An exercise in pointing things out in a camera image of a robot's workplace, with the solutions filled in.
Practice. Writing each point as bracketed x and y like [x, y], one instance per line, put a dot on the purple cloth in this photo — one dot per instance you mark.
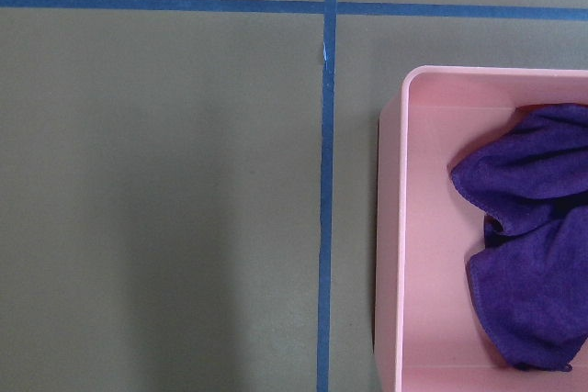
[528, 284]

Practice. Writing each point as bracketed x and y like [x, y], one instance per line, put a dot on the pink plastic bin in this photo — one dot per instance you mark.
[427, 336]

